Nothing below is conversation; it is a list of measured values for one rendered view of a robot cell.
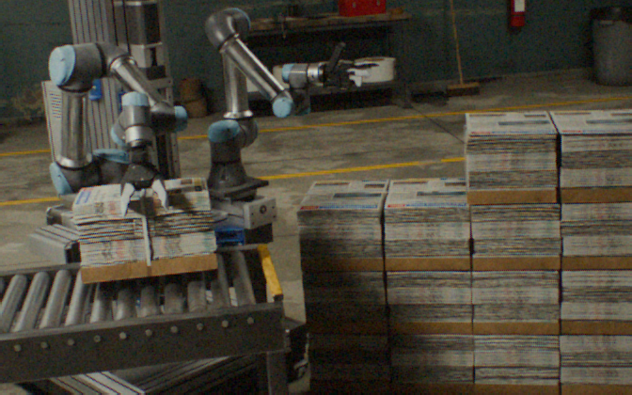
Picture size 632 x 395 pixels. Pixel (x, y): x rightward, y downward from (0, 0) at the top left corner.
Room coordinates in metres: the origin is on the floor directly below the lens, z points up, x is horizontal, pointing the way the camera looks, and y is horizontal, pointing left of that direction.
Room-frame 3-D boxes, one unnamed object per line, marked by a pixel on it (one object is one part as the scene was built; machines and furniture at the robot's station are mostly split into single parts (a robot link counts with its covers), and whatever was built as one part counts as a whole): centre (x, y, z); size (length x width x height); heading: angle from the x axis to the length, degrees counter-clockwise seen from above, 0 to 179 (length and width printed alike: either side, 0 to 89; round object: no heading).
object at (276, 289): (2.58, 0.15, 0.81); 0.43 x 0.03 x 0.02; 8
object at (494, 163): (3.18, -0.66, 0.95); 0.38 x 0.29 x 0.23; 171
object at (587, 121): (3.12, -0.95, 1.06); 0.37 x 0.28 x 0.01; 172
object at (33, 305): (2.50, 0.81, 0.77); 0.47 x 0.05 x 0.05; 8
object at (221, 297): (2.57, 0.29, 0.77); 0.47 x 0.05 x 0.05; 8
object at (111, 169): (3.23, 0.71, 0.98); 0.13 x 0.12 x 0.14; 123
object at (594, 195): (3.13, -0.95, 0.86); 0.38 x 0.29 x 0.04; 172
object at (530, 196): (3.18, -0.66, 0.86); 0.38 x 0.29 x 0.04; 171
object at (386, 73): (9.31, -0.05, 0.55); 1.80 x 0.70 x 1.09; 98
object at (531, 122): (3.19, -0.67, 1.06); 0.37 x 0.29 x 0.01; 171
